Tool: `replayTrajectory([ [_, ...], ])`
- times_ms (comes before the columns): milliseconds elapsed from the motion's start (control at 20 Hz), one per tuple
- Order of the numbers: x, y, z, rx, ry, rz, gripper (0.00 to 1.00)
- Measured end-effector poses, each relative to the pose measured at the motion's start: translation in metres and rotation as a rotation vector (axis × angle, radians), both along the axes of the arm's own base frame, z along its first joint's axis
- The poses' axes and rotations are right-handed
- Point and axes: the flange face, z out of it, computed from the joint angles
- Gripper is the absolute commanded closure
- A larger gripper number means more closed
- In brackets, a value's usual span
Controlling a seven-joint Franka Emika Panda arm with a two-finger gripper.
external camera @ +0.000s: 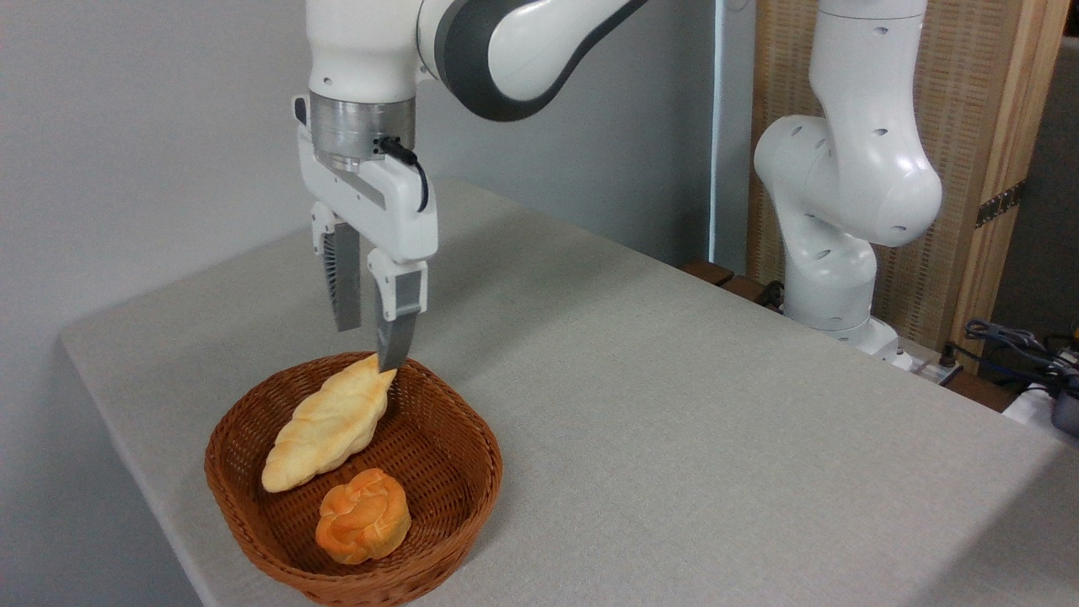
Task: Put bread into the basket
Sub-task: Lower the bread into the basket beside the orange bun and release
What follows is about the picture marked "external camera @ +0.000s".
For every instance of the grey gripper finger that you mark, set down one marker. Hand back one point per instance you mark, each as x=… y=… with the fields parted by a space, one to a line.
x=398 y=324
x=344 y=282

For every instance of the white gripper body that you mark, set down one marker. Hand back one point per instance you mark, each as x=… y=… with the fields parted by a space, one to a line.
x=388 y=211

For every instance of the long braided pale bread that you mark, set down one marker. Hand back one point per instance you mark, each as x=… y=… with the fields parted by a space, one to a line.
x=324 y=430

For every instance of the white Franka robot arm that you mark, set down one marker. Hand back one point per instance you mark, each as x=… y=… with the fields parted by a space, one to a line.
x=851 y=185

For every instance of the brown wicker basket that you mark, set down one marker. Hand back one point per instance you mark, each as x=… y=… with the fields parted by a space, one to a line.
x=438 y=455

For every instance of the round orange bread roll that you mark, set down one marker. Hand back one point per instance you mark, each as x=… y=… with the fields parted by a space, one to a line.
x=364 y=518

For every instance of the brown wooden ledge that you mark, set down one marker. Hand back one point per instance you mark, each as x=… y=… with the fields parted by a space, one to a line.
x=716 y=274

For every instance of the woven wooden screen panel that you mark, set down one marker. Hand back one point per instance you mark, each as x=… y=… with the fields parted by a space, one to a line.
x=969 y=126

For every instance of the black metal hinge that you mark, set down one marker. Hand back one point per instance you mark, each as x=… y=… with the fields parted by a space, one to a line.
x=1001 y=203

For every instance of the white vertical wall strip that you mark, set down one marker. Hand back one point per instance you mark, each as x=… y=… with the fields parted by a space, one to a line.
x=717 y=126

